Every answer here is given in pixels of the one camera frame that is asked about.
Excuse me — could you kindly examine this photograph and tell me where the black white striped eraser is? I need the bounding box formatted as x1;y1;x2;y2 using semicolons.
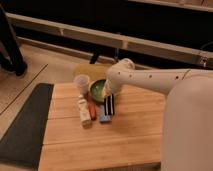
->
104;95;115;116

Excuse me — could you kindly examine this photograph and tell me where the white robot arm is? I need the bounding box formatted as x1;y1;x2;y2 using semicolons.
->
105;58;213;171

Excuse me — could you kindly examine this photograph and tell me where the green ceramic bowl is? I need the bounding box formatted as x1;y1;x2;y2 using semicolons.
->
90;79;105;103

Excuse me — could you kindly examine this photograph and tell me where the translucent ceramic cup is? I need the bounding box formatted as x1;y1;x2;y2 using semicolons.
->
74;74;90;95

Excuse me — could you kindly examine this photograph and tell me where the orange red small object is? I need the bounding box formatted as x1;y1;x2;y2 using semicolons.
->
88;101;97;120

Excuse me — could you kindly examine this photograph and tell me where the blue sponge block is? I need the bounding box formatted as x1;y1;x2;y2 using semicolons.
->
99;105;111;123

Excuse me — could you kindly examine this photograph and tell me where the white plastic bottle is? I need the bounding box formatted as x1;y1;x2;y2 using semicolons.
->
78;95;91;127

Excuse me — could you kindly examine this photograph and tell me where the dark chair leg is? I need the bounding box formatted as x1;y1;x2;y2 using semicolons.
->
0;5;27;76

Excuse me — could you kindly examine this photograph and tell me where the dark floor mat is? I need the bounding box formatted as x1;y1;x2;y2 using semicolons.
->
0;83;53;169

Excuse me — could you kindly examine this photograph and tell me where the wooden shelf rail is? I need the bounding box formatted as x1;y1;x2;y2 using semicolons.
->
7;13;213;66

